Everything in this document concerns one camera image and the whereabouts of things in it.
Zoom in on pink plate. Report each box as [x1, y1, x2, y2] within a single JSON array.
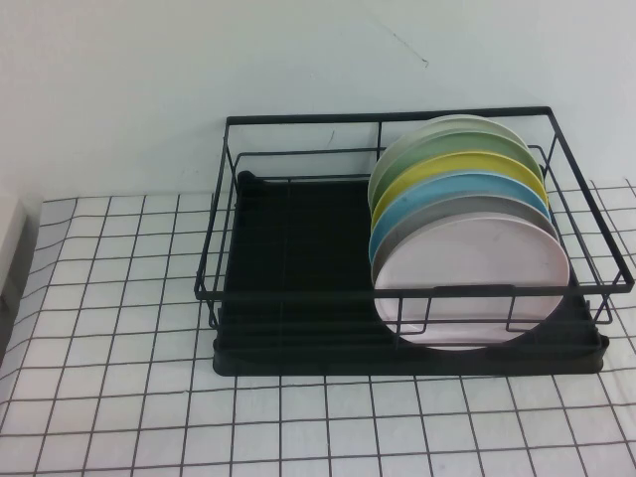
[[372, 216, 570, 352]]

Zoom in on blue plate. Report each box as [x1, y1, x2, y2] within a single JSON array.
[[368, 172, 553, 264]]

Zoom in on yellow plate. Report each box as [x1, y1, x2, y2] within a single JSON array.
[[370, 152, 549, 235]]

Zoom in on green plate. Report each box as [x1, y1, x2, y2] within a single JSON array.
[[368, 131, 544, 215]]

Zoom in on pale whitish plate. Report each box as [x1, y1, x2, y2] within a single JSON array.
[[367, 113, 532, 200]]

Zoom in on grey plate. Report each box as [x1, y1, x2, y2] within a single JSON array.
[[371, 194, 560, 269]]

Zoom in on black plastic drip tray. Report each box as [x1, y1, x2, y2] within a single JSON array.
[[212, 170, 610, 378]]

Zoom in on white black-grid tablecloth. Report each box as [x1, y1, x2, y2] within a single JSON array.
[[0, 178, 636, 477]]

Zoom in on white box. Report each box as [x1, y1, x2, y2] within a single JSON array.
[[0, 198, 44, 310]]

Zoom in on black wire dish rack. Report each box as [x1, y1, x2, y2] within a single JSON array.
[[193, 104, 636, 344]]

